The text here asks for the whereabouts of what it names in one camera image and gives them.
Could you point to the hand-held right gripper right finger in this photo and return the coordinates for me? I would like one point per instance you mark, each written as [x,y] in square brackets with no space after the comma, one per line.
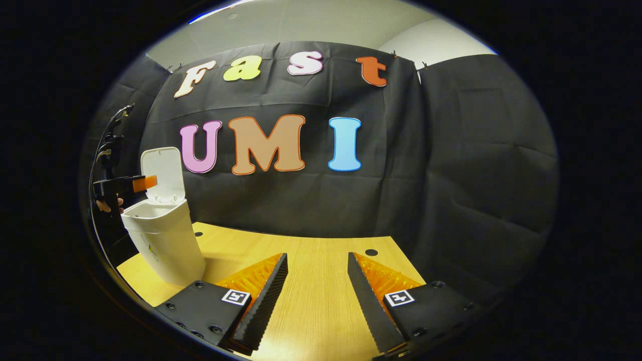
[368,306]

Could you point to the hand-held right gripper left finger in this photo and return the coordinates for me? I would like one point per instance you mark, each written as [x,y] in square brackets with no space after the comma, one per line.
[268,301]

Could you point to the white desktop garbage bin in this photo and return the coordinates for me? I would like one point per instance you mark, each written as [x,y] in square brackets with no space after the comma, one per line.
[165,240]

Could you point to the wooden desktop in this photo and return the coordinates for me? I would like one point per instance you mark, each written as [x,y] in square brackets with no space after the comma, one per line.
[316,281]

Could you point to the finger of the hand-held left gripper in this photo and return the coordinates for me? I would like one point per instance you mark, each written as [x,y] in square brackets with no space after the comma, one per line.
[144,183]

